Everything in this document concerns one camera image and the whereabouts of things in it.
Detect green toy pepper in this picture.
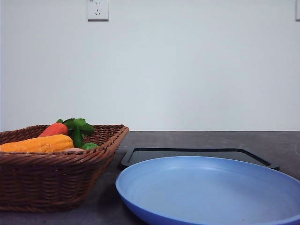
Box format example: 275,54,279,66
82,143,98,150

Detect white wall socket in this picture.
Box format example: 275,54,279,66
87,0,109,22

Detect green carrot leaves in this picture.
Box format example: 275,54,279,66
57,118,95,148

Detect yellow toy corn cob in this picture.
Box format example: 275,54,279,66
0,135,74,153

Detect blue plate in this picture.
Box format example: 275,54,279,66
115,156,300,225

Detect brown wicker basket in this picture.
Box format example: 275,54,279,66
0,124,129,212

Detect brown egg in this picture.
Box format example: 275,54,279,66
65,148,86,153

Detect orange toy carrot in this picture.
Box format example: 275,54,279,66
40,123,68,137

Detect black serving tray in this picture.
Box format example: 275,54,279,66
120,147,280,171

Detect white wall fixture right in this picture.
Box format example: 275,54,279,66
295,0,300,22

